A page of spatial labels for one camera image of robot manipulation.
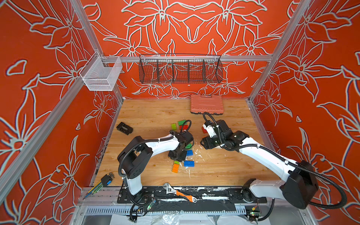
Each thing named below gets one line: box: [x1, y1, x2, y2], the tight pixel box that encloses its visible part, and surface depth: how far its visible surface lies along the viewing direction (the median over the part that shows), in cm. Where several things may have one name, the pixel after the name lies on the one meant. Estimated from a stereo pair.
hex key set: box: [82, 172, 115, 200], surface depth 77 cm
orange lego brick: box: [172, 163, 180, 174], surface depth 83 cm
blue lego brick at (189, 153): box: [186, 149, 194, 157], surface depth 89 cm
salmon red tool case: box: [190, 94, 225, 115], surface depth 112 cm
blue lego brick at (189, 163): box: [183, 160, 195, 168], surface depth 85 cm
